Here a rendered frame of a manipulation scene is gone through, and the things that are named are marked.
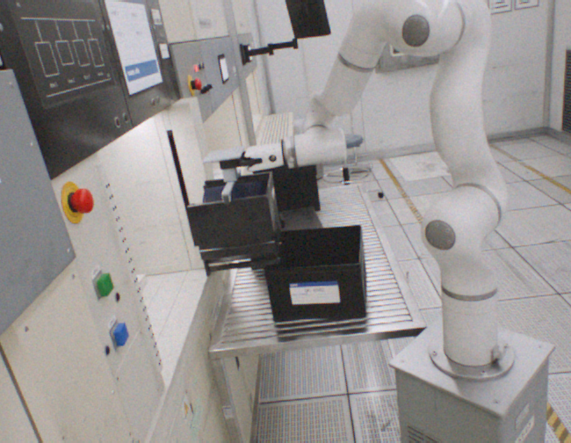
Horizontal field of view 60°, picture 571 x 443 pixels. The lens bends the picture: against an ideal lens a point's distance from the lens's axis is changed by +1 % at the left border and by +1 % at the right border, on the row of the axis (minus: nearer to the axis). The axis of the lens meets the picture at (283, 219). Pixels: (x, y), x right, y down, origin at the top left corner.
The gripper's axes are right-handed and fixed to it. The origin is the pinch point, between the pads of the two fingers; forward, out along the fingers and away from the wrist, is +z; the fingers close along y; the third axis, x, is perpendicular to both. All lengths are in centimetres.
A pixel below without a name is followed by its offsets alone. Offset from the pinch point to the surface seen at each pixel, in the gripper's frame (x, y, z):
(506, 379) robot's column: -49, -36, -59
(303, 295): -40.9, -4.9, -14.8
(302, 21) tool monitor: 34, 173, -25
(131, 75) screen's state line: 25.7, -14.3, 15.0
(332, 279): -36.0, -5.9, -23.7
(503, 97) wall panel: -72, 429, -231
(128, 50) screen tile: 30.8, -11.8, 15.0
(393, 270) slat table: -49, 19, -44
